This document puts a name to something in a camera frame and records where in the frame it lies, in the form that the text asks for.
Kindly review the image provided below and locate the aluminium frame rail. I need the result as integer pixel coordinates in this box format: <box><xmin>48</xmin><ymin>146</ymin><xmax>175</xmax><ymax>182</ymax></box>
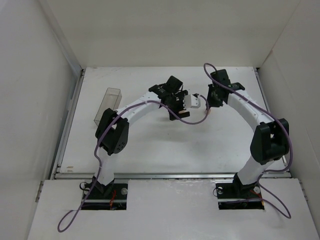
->
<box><xmin>53</xmin><ymin>171</ymin><xmax>292</xmax><ymax>181</ymax></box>

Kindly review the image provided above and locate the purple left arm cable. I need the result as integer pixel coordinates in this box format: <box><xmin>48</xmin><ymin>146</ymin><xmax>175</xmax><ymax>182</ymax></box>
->
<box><xmin>57</xmin><ymin>94</ymin><xmax>211</xmax><ymax>233</ymax></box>

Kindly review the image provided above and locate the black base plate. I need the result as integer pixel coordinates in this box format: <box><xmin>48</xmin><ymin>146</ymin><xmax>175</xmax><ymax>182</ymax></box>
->
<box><xmin>215</xmin><ymin>182</ymin><xmax>261</xmax><ymax>200</ymax></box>
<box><xmin>84</xmin><ymin>181</ymin><xmax>129</xmax><ymax>203</ymax></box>

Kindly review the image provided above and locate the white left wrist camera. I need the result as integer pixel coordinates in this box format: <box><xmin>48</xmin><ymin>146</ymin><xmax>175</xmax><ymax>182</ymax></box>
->
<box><xmin>183</xmin><ymin>93</ymin><xmax>201</xmax><ymax>109</ymax></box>

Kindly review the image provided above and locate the light wood cylinder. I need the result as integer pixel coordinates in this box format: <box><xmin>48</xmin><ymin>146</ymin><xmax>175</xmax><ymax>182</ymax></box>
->
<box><xmin>205</xmin><ymin>108</ymin><xmax>211</xmax><ymax>115</ymax></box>

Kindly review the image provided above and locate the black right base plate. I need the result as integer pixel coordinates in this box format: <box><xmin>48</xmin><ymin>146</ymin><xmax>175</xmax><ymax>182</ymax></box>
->
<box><xmin>215</xmin><ymin>182</ymin><xmax>261</xmax><ymax>200</ymax></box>

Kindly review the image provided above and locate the light long wood block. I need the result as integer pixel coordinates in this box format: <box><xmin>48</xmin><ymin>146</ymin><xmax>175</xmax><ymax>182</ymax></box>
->
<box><xmin>178</xmin><ymin>111</ymin><xmax>190</xmax><ymax>116</ymax></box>

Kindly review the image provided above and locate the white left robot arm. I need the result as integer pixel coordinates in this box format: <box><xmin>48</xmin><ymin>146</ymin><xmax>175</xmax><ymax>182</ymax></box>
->
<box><xmin>92</xmin><ymin>76</ymin><xmax>190</xmax><ymax>196</ymax></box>

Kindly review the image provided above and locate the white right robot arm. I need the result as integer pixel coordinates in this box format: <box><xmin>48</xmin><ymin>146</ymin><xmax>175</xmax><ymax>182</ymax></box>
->
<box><xmin>207</xmin><ymin>69</ymin><xmax>290</xmax><ymax>199</ymax></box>

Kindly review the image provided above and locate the clear plastic box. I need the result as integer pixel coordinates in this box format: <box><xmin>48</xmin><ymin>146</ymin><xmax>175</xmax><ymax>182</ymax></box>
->
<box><xmin>94</xmin><ymin>87</ymin><xmax>122</xmax><ymax>127</ymax></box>

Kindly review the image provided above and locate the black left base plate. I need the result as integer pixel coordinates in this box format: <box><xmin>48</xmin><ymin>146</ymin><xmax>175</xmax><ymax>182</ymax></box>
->
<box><xmin>84</xmin><ymin>181</ymin><xmax>129</xmax><ymax>203</ymax></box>

